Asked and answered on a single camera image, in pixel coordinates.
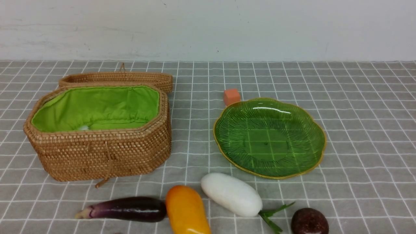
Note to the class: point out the white radish with green leaves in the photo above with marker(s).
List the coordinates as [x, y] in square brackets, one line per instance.
[238, 197]

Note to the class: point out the orange yellow mango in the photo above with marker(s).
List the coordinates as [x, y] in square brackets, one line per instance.
[185, 210]

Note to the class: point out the purple eggplant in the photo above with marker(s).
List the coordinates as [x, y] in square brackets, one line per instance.
[136, 209]

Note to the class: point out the dark red passion fruit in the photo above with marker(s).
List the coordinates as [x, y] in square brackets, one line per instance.
[309, 221]

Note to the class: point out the small orange cube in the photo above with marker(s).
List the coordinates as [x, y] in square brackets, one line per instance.
[231, 96]

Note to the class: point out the woven wicker basket lid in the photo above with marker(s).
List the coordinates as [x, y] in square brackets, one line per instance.
[162, 81]

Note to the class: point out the green glass leaf plate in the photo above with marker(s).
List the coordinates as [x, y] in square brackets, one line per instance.
[269, 138]

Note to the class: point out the woven wicker basket green lining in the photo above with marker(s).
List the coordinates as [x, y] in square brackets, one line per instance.
[101, 130]

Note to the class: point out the grey checkered tablecloth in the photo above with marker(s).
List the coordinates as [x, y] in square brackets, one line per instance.
[365, 183]

